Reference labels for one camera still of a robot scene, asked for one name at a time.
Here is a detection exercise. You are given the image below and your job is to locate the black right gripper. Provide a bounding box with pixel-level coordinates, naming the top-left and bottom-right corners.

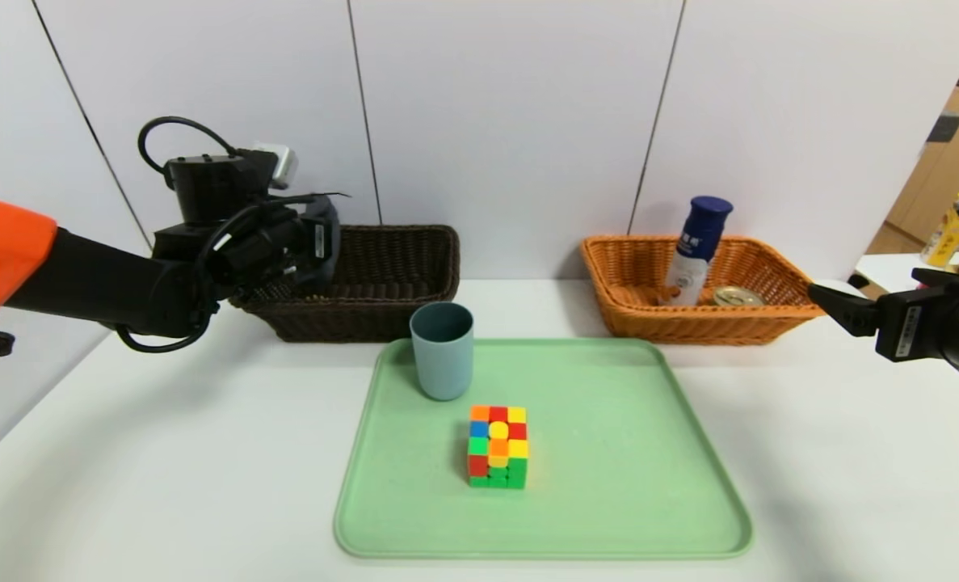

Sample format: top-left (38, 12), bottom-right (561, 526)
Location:
top-left (807, 268), bottom-right (959, 401)

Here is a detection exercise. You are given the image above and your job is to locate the white bottle blue cap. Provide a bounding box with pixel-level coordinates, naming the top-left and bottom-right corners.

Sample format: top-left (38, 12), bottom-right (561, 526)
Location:
top-left (663, 196), bottom-right (734, 307)

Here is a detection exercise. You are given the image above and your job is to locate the blue-grey plastic cup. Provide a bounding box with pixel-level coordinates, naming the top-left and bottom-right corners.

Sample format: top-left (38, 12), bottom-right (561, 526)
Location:
top-left (410, 302), bottom-right (475, 402)

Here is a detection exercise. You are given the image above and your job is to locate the white side table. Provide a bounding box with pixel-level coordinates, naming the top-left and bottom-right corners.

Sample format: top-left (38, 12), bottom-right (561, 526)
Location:
top-left (853, 253), bottom-right (959, 300)

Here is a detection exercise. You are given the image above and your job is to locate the light green plastic tray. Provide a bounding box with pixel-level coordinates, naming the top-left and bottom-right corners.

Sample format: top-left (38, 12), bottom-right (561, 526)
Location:
top-left (333, 338), bottom-right (755, 560)

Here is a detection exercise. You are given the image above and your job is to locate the yellow carton box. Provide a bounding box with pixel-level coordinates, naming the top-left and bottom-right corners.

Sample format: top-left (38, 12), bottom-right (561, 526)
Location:
top-left (922, 192), bottom-right (959, 268)

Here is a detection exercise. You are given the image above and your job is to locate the tin can gold lid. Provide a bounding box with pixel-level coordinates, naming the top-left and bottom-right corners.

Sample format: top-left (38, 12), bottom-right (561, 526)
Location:
top-left (712, 285), bottom-right (765, 308)

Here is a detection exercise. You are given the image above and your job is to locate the thick black cable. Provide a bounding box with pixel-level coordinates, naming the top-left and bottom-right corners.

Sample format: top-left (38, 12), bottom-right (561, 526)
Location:
top-left (137, 116), bottom-right (242, 175)

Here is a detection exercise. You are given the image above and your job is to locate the dark brown wicker basket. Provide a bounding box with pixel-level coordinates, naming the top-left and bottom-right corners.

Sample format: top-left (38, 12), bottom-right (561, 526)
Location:
top-left (233, 225), bottom-right (461, 344)

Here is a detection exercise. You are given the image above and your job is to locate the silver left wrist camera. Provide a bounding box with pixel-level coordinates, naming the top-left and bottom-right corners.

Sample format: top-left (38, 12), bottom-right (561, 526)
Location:
top-left (254, 143), bottom-right (298, 191)

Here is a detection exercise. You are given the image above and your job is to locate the light wooden cabinet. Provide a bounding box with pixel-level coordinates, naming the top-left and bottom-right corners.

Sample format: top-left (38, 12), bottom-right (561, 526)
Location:
top-left (867, 12), bottom-right (959, 255)

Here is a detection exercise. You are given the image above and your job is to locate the colourful puzzle cube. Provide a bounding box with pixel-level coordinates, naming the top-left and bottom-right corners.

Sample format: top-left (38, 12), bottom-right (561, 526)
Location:
top-left (468, 405), bottom-right (529, 489)

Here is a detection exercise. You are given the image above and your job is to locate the orange wicker basket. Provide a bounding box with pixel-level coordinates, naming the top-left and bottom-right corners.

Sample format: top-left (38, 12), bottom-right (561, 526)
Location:
top-left (580, 235), bottom-right (835, 347)

